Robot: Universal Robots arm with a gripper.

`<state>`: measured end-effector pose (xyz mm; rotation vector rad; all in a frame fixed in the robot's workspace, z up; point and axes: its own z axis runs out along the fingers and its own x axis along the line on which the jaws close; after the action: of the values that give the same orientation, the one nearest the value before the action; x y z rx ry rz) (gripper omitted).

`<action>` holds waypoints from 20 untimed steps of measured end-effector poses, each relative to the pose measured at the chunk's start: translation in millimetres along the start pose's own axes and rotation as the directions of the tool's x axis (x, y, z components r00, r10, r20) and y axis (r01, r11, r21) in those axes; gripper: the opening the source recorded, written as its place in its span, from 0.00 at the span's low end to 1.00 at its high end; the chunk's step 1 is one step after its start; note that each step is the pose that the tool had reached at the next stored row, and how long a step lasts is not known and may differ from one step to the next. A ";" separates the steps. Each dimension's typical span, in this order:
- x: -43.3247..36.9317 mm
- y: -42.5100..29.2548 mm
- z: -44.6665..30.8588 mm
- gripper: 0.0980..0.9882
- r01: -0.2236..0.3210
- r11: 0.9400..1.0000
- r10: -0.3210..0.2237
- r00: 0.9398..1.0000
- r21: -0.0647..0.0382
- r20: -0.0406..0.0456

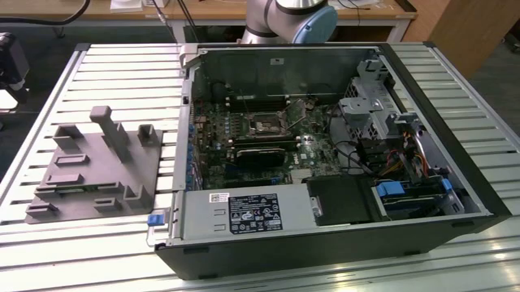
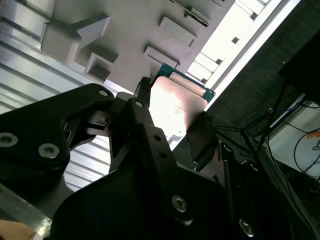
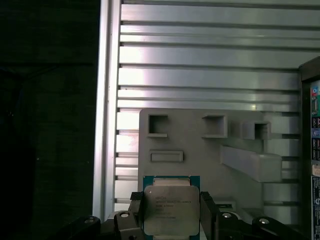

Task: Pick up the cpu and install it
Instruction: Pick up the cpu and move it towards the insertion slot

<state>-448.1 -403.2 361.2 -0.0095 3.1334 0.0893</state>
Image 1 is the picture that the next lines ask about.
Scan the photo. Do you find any CPU socket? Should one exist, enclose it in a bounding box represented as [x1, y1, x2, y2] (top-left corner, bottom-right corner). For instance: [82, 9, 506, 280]
[244, 111, 293, 137]

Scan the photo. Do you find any wooden desk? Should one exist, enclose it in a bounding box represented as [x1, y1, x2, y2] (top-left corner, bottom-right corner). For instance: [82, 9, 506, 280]
[0, 0, 420, 43]

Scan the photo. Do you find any black PC case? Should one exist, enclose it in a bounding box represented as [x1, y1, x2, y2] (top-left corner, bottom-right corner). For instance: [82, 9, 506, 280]
[154, 41, 512, 281]

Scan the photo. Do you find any black drive box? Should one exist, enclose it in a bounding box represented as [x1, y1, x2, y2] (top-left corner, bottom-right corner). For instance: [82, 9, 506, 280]
[304, 175, 383, 226]

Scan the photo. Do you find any silver power supply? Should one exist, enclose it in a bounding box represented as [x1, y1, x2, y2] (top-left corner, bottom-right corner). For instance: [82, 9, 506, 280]
[178, 184, 322, 241]

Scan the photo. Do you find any white box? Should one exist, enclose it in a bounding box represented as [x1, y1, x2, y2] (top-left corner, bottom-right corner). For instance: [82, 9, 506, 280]
[109, 0, 145, 13]

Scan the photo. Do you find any hard disk in blue carrier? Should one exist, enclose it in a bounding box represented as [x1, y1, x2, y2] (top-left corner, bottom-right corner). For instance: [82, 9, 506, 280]
[375, 178, 448, 220]

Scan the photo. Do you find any metal disk bay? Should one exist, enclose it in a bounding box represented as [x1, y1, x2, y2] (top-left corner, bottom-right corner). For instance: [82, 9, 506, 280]
[338, 59, 425, 144]

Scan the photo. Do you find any black RAM slot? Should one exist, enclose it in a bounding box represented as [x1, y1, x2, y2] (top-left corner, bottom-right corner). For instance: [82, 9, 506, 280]
[225, 93, 290, 113]

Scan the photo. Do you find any grey parts rack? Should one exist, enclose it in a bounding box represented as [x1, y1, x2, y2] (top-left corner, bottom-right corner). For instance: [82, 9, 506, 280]
[24, 105, 166, 226]

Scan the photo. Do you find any green motherboard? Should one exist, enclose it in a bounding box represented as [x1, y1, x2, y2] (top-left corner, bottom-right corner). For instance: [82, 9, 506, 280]
[190, 97, 358, 189]

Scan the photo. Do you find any wooden cabinet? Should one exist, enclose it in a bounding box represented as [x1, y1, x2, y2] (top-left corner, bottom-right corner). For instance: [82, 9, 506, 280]
[401, 0, 520, 80]

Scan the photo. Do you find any silver chipset heatsink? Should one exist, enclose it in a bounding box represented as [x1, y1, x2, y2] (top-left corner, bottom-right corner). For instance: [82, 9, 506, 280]
[290, 169, 314, 183]

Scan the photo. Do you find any metal locking lever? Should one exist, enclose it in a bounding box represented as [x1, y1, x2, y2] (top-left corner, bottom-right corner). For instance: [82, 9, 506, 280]
[240, 89, 252, 116]

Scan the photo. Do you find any black RAM stick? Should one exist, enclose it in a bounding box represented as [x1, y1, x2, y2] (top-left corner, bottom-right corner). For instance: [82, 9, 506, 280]
[231, 135, 294, 144]

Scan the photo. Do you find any coloured power wire bundle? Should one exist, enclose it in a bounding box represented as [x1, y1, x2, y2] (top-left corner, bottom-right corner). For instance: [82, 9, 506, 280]
[381, 130, 432, 177]

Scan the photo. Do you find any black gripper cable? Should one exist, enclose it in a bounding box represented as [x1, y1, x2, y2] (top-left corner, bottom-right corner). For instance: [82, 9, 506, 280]
[0, 0, 92, 25]

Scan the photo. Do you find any black graphics card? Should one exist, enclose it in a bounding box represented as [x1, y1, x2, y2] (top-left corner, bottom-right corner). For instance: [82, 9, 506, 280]
[231, 147, 289, 170]

